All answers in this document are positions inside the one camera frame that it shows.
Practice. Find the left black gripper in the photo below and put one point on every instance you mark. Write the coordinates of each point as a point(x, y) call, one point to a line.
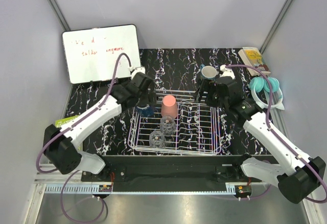
point(152, 96)

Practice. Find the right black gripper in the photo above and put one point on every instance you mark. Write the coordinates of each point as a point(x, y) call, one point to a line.
point(205, 85)

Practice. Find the dark blue mug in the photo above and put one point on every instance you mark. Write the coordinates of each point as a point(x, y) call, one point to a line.
point(145, 109)

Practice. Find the light blue mug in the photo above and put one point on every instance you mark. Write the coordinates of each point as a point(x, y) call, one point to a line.
point(208, 72)

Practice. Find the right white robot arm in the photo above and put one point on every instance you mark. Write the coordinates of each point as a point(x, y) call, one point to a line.
point(297, 174)

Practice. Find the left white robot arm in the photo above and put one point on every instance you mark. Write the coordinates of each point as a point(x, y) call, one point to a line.
point(61, 144)

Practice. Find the pink plastic cup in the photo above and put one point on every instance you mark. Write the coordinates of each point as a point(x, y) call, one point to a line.
point(169, 106)

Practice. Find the clear glass cup rear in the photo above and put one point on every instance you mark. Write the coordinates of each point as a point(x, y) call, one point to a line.
point(167, 126)

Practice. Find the clear glass cup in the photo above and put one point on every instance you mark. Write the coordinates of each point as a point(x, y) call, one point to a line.
point(167, 126)
point(157, 140)

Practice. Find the clear glass cup front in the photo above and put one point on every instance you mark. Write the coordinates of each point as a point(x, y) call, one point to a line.
point(157, 140)

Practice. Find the teal cat ear headphones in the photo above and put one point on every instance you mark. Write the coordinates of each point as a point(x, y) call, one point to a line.
point(259, 84)

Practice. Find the yellow cover book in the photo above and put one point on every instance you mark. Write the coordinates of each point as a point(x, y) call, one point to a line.
point(251, 56)

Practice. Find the white whiteboard with red writing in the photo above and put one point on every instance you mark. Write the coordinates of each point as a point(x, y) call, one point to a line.
point(91, 54)

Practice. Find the green treehouse book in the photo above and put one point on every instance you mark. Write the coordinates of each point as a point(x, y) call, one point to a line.
point(61, 122)

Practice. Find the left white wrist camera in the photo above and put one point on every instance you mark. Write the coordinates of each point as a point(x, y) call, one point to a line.
point(133, 70)

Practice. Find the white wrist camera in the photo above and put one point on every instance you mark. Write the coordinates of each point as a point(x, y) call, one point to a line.
point(226, 72)
point(133, 70)

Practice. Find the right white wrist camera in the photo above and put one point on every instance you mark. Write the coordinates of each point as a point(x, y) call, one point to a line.
point(226, 72)

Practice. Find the white wire dish rack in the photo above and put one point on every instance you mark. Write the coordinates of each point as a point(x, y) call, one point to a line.
point(197, 127)

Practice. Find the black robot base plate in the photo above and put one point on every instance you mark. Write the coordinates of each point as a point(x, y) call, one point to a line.
point(170, 174)

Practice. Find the white slotted cable duct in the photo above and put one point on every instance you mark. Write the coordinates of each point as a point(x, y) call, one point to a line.
point(78, 188)

